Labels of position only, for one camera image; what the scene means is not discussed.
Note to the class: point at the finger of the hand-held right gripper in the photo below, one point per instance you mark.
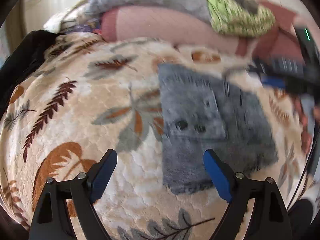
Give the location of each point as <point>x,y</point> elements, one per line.
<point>273,82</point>

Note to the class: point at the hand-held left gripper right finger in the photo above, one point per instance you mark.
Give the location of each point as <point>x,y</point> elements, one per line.
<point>217,177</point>

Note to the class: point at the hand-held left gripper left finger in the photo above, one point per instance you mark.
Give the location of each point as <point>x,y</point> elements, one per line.
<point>102,178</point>

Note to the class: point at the cream leaf print blanket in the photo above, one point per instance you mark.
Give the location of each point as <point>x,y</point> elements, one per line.
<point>100,135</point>

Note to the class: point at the green patterned cloth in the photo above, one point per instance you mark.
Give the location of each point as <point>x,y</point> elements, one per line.
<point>232,17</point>

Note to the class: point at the dark cloth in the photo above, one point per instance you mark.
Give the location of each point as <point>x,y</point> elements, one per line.
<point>301,217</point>
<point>27,52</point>

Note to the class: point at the pink pillow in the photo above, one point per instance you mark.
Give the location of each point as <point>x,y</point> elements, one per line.
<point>162,27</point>

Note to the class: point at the white patterned cloth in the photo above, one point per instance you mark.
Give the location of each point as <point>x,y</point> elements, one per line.
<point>67,22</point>

